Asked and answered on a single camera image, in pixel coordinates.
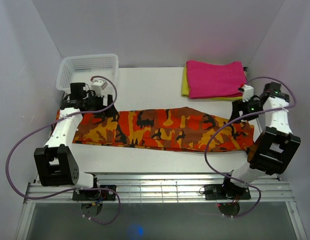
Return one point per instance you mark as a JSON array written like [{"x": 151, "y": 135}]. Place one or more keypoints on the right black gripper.
[{"x": 239, "y": 105}]

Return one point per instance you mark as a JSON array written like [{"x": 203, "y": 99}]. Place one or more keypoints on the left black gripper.
[{"x": 92, "y": 95}]

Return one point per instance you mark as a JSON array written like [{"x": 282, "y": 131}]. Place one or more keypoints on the orange camouflage trousers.
[{"x": 177, "y": 129}]

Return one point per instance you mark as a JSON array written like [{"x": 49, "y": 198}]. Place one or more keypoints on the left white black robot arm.
[{"x": 55, "y": 163}]

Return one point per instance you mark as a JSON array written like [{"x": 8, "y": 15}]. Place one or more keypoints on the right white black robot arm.
[{"x": 275, "y": 147}]

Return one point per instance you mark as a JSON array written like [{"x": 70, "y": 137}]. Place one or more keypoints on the white perforated plastic basket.
[{"x": 80, "y": 69}]

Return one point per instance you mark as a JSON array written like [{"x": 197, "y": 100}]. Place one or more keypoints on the pink folded towel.
[{"x": 207, "y": 81}]

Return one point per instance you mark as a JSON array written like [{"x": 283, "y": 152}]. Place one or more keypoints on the yellow folded towel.
[{"x": 185, "y": 90}]

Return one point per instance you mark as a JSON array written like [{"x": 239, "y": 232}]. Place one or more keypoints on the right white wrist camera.
[{"x": 247, "y": 92}]

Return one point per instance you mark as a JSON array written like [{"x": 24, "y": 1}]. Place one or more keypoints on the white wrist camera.
[
  {"x": 247, "y": 92},
  {"x": 98, "y": 86}
]

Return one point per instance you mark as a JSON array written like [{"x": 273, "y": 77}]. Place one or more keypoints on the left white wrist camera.
[{"x": 98, "y": 86}]

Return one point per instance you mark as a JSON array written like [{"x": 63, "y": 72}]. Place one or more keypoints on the aluminium rail frame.
[{"x": 157, "y": 176}]

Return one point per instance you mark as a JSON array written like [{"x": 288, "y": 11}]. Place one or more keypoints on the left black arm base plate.
[{"x": 96, "y": 195}]

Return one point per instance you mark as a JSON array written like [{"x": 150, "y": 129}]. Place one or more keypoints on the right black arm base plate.
[{"x": 212, "y": 193}]

